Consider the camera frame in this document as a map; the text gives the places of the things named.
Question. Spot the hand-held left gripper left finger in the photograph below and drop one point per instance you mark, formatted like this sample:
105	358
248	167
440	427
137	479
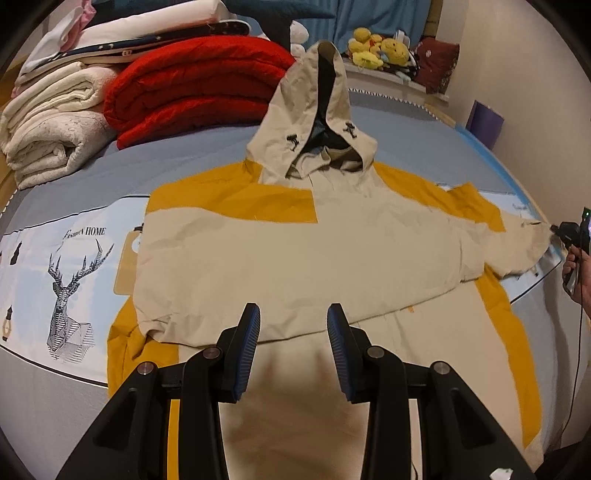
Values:
247	351

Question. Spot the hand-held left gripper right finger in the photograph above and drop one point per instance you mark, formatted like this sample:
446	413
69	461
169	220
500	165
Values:
338	351

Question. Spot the beige and yellow hooded jacket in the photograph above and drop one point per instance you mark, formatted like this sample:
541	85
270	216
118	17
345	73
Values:
300	240

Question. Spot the person's right hand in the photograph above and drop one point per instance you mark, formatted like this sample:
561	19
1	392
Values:
584	286

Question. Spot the purple box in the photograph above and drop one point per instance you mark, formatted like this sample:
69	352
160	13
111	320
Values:
485	124

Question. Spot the maroon cushion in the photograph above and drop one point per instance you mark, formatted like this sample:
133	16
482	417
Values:
436	64

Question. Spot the grey printed bed sheet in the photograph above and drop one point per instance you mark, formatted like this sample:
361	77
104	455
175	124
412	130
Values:
51	406

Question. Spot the yellow plush toy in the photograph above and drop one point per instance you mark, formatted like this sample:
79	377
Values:
395	50
364	48

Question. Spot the red folded quilt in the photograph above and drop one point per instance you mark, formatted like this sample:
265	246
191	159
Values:
184	87

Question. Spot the blue curtain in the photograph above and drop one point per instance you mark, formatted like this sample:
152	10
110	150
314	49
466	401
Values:
378	16

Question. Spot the cream folded blanket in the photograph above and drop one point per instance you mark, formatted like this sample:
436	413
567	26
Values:
51	124

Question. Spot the white plush toy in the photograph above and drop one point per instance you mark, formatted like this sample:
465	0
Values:
299	39

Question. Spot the navy star-print blanket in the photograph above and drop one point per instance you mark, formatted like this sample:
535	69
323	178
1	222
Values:
138	46

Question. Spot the dark teal cloth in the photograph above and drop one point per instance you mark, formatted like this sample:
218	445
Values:
258	14

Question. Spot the white folded quilt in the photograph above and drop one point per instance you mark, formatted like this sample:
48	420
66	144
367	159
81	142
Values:
157	21

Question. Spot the pink and white cloth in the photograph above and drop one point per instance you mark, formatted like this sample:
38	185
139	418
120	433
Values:
69	27

